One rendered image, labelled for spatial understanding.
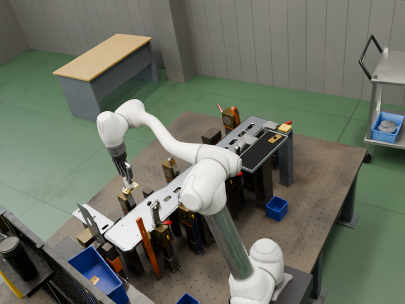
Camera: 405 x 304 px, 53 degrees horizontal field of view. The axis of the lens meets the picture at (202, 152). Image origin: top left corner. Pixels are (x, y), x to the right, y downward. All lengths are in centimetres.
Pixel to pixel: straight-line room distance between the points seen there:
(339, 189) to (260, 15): 279
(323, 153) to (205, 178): 168
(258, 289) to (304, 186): 113
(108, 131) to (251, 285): 92
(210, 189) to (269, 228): 110
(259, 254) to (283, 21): 343
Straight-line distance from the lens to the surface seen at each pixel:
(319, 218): 260
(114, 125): 188
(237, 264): 175
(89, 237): 226
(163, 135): 180
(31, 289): 167
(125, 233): 228
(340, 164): 298
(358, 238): 344
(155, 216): 212
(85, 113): 539
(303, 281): 217
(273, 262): 195
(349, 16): 466
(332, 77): 500
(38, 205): 439
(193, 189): 148
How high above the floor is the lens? 262
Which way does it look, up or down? 37 degrees down
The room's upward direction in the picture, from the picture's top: 11 degrees counter-clockwise
